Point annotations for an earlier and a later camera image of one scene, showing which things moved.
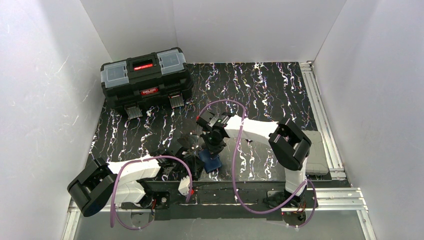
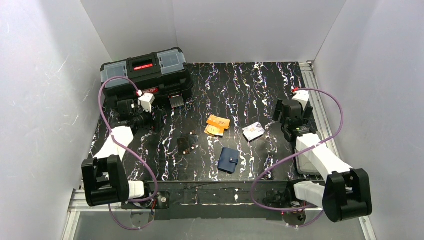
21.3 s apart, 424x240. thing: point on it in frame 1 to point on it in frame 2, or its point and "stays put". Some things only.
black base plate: x=225 y=200 stays put
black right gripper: x=212 y=148 to x=280 y=110
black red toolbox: x=148 y=78 stays put
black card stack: x=187 y=142 stays put
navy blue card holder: x=210 y=163 to x=228 y=160
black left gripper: x=185 y=156 to x=154 y=118
